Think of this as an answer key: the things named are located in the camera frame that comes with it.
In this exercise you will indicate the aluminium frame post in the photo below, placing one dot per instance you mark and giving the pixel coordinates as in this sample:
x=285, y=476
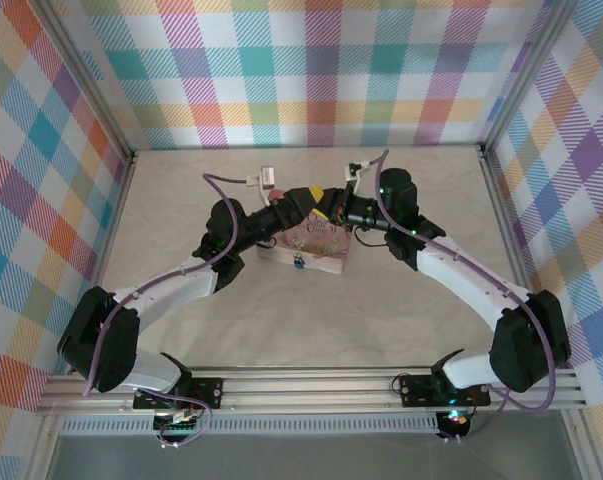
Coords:
x=91, y=80
x=526, y=80

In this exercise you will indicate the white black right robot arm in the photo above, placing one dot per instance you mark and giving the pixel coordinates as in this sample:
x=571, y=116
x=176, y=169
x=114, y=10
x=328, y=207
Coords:
x=456, y=270

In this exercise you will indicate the wide aluminium base rail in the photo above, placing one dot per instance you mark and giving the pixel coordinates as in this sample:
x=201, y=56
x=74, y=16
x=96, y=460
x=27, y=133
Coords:
x=306, y=390

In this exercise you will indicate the aluminium side rail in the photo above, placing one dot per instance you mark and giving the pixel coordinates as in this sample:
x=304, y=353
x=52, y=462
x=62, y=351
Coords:
x=511, y=220
x=116, y=210

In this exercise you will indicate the small blue padlock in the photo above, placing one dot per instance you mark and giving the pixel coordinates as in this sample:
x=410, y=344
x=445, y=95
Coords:
x=297, y=261

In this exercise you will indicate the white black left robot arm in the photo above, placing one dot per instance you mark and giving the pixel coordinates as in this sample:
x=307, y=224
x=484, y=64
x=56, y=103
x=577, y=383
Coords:
x=181, y=280

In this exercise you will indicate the pink storybook print box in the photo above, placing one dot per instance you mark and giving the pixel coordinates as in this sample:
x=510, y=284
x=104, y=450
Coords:
x=326, y=250

